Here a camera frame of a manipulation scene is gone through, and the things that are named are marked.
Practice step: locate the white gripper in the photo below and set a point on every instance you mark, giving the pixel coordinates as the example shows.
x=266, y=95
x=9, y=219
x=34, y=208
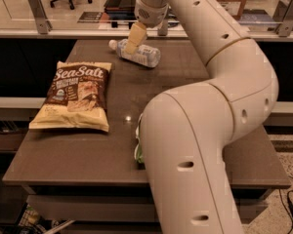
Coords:
x=151, y=15

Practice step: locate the clear plastic water bottle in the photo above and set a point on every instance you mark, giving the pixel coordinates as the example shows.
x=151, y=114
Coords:
x=145, y=55

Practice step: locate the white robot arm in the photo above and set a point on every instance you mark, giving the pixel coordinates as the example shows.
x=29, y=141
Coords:
x=184, y=130

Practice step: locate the sea salt chips bag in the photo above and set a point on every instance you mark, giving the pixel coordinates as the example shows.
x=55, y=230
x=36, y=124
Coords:
x=76, y=98

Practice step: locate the green snack bag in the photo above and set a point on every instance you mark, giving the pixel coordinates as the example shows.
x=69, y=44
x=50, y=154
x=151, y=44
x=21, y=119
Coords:
x=138, y=152

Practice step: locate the middle metal glass bracket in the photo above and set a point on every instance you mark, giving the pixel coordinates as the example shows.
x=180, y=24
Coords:
x=162, y=30

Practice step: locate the metal glass bracket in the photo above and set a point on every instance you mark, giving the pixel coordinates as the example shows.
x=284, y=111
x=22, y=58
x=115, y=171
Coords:
x=284, y=29
x=162, y=30
x=42, y=23

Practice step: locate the left metal glass bracket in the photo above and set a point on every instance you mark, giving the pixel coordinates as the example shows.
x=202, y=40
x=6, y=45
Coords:
x=42, y=23

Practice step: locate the right metal glass bracket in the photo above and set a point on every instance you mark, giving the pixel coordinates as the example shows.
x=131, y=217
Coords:
x=284, y=29

